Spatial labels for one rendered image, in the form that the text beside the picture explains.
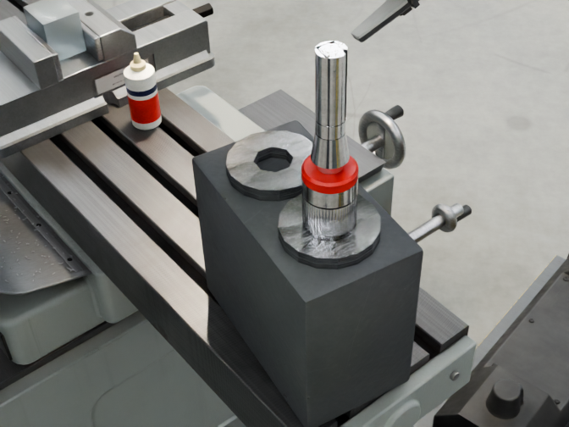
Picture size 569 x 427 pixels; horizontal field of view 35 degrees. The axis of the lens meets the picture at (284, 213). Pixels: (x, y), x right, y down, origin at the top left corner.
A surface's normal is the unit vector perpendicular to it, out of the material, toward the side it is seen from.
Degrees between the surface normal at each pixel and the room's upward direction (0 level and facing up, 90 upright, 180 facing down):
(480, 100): 0
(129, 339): 90
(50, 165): 0
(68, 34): 90
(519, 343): 0
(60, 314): 90
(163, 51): 90
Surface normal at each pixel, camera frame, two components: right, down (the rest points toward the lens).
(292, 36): -0.03, -0.73
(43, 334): 0.63, 0.51
